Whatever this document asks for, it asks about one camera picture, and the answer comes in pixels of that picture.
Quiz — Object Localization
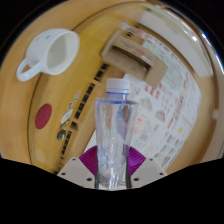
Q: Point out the flat round red coaster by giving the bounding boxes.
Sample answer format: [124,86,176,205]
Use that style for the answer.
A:
[34,103,54,130]

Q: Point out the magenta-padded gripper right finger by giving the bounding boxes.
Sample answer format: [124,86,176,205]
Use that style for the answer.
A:
[125,145,168,190]

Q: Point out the white ceramic mug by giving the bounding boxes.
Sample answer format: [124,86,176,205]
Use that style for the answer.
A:
[15,28,81,83]

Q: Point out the paper posters on wall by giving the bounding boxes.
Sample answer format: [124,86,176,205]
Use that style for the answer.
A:
[96,21,203,169]

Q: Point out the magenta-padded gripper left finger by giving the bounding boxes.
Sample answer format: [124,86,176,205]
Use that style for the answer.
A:
[57,145,98,190]

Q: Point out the brown cardboard box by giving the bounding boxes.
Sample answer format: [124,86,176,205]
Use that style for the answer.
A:
[100,29,169,89]

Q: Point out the clear white-capped water bottle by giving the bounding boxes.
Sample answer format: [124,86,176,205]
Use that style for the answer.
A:
[94,78,138,191]

